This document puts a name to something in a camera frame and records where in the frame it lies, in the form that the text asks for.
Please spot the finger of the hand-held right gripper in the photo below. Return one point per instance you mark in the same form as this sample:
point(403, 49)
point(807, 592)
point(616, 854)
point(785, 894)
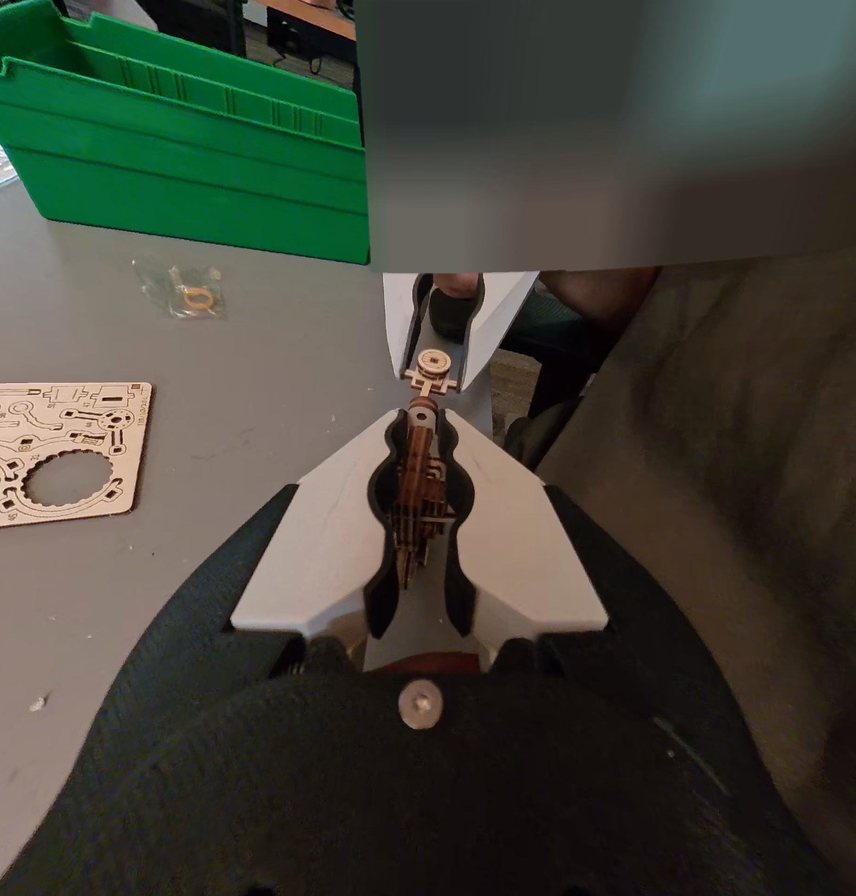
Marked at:
point(501, 308)
point(398, 308)

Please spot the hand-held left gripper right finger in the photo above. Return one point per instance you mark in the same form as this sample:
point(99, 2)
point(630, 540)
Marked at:
point(533, 560)

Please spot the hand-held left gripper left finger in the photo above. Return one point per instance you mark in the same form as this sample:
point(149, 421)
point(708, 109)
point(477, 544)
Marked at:
point(316, 560)

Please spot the small wooden disc part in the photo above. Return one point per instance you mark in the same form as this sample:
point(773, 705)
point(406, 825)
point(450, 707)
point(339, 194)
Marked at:
point(435, 364)

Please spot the assembled wooden puzzle model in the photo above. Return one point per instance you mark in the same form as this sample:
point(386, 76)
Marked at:
point(417, 490)

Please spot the grey desk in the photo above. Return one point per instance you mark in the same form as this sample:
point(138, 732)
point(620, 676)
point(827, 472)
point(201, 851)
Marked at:
point(85, 595)

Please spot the person's right hand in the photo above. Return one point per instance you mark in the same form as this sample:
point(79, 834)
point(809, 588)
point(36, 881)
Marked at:
point(457, 283)

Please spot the person's trouser leg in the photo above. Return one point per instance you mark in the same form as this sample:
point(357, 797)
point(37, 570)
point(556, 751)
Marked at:
point(714, 560)

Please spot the wooden sheet with gear holes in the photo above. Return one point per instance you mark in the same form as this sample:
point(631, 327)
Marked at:
point(135, 462)

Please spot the tan rubber band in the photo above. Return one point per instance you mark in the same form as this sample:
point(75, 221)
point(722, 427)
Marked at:
point(184, 297)

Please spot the clear plastic bag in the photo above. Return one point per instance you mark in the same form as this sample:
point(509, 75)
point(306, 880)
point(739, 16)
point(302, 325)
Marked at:
point(151, 276)

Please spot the green plastic bin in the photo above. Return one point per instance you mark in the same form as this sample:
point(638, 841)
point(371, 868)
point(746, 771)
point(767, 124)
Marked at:
point(155, 189)

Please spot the wooden background table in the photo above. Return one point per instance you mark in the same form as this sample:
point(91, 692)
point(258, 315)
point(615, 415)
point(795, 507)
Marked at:
point(316, 17)

